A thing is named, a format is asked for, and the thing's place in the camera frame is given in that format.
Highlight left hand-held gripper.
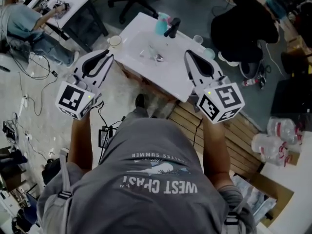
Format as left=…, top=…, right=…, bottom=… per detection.
left=55, top=49, right=115, bottom=121

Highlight grey harness strap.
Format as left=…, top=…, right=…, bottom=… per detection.
left=57, top=148, right=74, bottom=199
left=224, top=191, right=252, bottom=226

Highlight wooden sink cabinet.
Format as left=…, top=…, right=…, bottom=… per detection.
left=120, top=62, right=178, bottom=103

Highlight person's right forearm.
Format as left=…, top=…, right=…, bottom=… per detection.
left=202, top=119, right=232, bottom=187

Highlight person's grey trousers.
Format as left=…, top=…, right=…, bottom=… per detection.
left=121, top=107, right=152, bottom=126

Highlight small white sink basin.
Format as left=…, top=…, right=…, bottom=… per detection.
left=46, top=0, right=91, bottom=28

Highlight black bag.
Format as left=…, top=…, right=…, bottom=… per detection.
left=41, top=158, right=63, bottom=186

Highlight person's left black shoe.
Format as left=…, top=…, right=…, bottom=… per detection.
left=135, top=93, right=147, bottom=109

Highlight person's left forearm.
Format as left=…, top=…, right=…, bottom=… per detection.
left=67, top=112, right=95, bottom=173

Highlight clear plastic bag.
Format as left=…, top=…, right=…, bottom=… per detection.
left=231, top=174, right=277, bottom=219

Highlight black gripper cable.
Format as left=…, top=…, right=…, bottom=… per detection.
left=194, top=117, right=204, bottom=147
left=97, top=101, right=110, bottom=131

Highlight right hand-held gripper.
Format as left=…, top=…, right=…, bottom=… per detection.
left=183, top=49, right=246, bottom=124

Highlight large cardboard box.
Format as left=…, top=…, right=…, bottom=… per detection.
left=230, top=171, right=295, bottom=229

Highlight black faucet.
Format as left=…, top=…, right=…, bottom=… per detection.
left=163, top=17, right=181, bottom=39

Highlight person's grey shirt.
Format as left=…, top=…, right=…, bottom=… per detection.
left=36, top=117, right=256, bottom=234

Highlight black metal stand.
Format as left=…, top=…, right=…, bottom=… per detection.
left=45, top=0, right=110, bottom=53

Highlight teal spray bottle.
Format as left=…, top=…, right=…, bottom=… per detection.
left=155, top=12, right=171, bottom=36

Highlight black battery box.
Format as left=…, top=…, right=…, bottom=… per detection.
left=98, top=125, right=114, bottom=149

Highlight large clear water bottle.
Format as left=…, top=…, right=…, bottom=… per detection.
left=267, top=117, right=304, bottom=145
left=251, top=133, right=293, bottom=167

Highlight wooden slat platform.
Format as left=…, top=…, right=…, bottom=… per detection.
left=167, top=101, right=264, bottom=177

